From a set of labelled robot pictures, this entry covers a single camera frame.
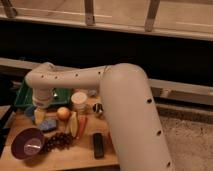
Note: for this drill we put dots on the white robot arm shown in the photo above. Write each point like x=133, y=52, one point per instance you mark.
x=129, y=109

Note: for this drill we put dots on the dark grape bunch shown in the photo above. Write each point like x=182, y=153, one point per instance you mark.
x=58, y=140

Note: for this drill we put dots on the orange plastic bowl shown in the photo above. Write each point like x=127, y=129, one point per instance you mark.
x=110, y=139

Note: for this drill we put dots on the white paper cup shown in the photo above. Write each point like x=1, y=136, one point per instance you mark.
x=79, y=101

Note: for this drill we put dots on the orange carrot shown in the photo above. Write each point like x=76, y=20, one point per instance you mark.
x=82, y=120

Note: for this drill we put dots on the green plastic tray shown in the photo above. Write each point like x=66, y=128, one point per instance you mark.
x=24, y=97

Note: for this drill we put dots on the purple plastic bowl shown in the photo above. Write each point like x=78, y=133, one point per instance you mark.
x=27, y=143

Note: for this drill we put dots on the wooden cutting board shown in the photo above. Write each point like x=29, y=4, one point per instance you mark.
x=79, y=155

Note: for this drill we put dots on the small blue cup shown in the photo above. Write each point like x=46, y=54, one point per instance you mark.
x=29, y=112

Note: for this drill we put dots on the black remote control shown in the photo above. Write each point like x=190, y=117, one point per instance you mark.
x=98, y=145

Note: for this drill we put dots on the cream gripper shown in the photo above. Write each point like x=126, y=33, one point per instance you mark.
x=39, y=115

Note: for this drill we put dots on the blue crumpled wrapper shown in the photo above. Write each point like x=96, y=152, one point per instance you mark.
x=92, y=93

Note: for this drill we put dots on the blue sponge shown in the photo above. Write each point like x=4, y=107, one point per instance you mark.
x=48, y=125

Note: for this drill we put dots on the yellow corn cob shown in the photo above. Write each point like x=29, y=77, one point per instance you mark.
x=72, y=126

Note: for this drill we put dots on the orange round fruit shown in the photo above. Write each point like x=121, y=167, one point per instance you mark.
x=63, y=113

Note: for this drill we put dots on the small metal cup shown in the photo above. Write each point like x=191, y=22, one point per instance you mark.
x=98, y=109

